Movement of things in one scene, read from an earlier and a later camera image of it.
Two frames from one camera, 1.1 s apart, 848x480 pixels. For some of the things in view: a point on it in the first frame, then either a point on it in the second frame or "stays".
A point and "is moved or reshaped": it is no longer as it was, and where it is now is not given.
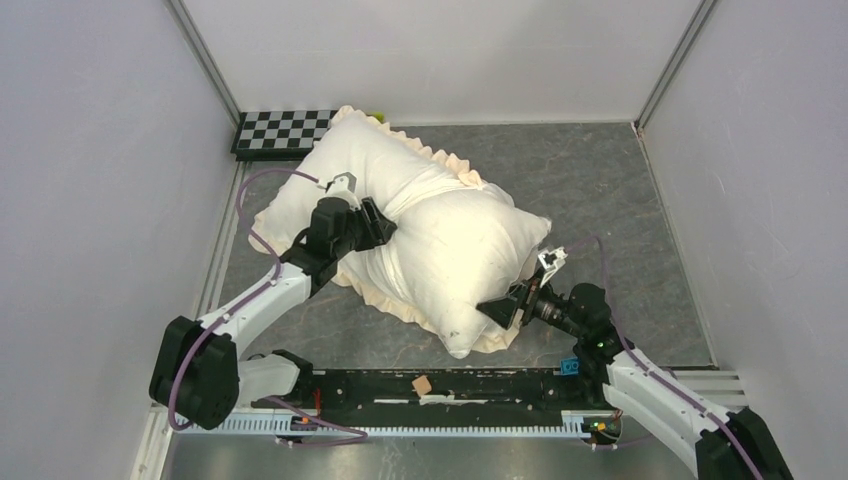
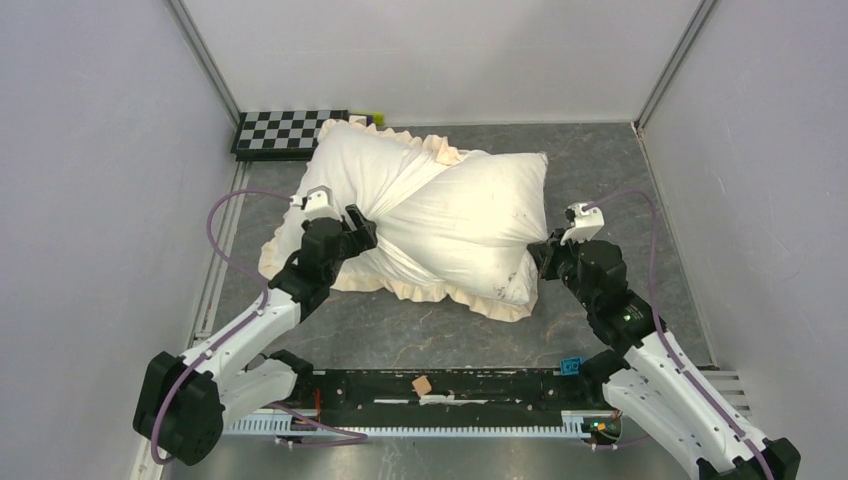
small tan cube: x=422 y=385 stays
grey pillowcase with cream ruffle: x=387 y=168 is moved or reshaped
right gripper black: x=503 y=309 → x=545 y=259
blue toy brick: x=569 y=366 stays
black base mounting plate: x=391 y=394 stays
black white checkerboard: x=279 y=135 stays
